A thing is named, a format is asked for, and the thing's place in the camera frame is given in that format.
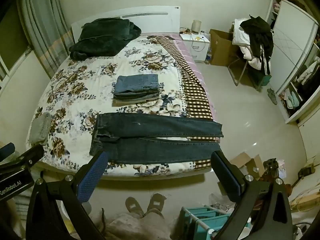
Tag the teal storage rack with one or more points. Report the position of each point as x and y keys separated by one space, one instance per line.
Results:
x=202 y=220

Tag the dark green folded blanket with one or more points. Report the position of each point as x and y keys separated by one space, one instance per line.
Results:
x=100 y=37

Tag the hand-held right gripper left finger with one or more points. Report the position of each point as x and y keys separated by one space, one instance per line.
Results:
x=91 y=180

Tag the white nightstand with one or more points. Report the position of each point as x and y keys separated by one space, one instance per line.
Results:
x=197 y=50

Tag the black garment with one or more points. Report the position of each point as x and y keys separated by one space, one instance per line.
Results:
x=260 y=37

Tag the person's shoe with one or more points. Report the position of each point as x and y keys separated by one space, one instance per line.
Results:
x=156 y=202
x=133 y=206

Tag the open cardboard box on floor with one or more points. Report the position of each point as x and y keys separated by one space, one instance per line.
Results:
x=246 y=163

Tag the grey striped curtain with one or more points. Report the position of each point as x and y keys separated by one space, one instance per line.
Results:
x=42 y=25

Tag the stack of folded jeans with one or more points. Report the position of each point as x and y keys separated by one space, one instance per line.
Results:
x=136 y=82

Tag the white garment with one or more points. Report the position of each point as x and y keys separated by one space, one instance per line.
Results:
x=240 y=38

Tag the clear plastic bag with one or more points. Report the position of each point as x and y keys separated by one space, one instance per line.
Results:
x=220 y=201

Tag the person's left shoe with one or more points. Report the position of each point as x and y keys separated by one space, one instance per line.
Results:
x=133 y=206

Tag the cream table lamp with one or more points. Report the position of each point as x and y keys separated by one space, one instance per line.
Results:
x=196 y=26

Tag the person's right shoe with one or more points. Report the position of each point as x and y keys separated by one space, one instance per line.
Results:
x=156 y=202

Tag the clear plastic bottle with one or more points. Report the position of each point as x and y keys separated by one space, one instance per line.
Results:
x=208 y=56

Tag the metal folding chair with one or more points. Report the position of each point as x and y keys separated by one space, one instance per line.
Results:
x=235 y=75

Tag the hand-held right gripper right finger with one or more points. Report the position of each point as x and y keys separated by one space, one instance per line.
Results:
x=228 y=180

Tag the grey folded cloth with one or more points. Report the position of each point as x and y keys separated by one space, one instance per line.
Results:
x=40 y=128

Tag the person's legs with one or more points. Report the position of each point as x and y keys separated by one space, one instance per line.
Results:
x=140 y=227

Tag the pink bed sheet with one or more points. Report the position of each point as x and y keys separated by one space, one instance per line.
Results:
x=186 y=52

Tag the grey floor slippers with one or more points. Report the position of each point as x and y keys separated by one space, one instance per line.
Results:
x=272 y=96

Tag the dark blue denim pants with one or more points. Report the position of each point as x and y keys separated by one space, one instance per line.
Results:
x=150 y=127

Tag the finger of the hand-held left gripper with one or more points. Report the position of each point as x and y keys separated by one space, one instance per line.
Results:
x=27 y=158
x=6 y=151

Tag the brown cardboard box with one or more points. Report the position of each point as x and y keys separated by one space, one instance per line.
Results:
x=220 y=47

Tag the white wardrobe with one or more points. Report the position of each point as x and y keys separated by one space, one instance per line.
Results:
x=290 y=47

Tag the white framed window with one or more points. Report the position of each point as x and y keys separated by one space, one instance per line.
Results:
x=7 y=65

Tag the brown checked blanket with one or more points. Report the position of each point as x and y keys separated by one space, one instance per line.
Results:
x=193 y=90

